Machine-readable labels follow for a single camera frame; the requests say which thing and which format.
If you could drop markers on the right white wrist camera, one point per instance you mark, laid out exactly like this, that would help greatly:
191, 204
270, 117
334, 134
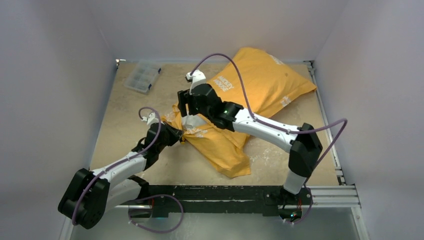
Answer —
196, 78

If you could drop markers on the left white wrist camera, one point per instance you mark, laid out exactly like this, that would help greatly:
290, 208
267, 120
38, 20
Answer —
152, 118

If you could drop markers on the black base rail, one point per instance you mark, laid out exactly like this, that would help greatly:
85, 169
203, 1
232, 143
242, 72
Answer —
267, 200

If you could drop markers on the aluminium frame profile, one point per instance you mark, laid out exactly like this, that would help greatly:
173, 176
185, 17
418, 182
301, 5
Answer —
183, 165

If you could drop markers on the clear plastic organizer box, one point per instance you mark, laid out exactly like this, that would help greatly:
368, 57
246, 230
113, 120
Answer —
143, 76

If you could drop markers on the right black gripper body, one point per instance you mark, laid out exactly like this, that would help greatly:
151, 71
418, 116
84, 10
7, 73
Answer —
185, 103

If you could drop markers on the white pillow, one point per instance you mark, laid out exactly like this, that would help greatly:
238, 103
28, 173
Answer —
190, 122

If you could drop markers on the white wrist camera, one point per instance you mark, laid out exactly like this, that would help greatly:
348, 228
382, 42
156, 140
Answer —
152, 118
196, 78

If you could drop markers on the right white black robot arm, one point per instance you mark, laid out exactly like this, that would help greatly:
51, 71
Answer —
300, 142

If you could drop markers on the orange Mickey Mouse pillowcase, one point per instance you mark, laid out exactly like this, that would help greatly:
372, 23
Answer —
268, 86

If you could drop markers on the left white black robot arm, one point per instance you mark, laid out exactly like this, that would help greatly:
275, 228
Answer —
91, 193

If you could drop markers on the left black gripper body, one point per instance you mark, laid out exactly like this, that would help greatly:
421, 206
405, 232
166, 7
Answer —
158, 149

